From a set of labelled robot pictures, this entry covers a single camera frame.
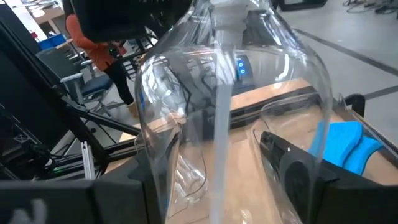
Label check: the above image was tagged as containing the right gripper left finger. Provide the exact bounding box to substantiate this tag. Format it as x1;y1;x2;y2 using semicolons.
0;151;170;224

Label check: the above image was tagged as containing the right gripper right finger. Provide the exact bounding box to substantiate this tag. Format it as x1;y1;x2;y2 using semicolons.
259;130;398;224

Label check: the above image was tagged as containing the clear pump dispenser bottle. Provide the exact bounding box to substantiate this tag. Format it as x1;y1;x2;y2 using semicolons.
71;0;333;224

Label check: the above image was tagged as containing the grey blue office chair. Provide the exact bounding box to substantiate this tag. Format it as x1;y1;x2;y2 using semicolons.
35;46;114;118

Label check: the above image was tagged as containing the black partition panel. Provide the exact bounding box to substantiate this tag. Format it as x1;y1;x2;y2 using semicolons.
0;2;68;175

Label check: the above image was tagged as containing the person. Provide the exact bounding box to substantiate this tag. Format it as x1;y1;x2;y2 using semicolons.
63;14;139;118

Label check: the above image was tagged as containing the blue storage bin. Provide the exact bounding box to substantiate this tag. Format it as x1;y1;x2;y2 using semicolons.
37;33;68;50

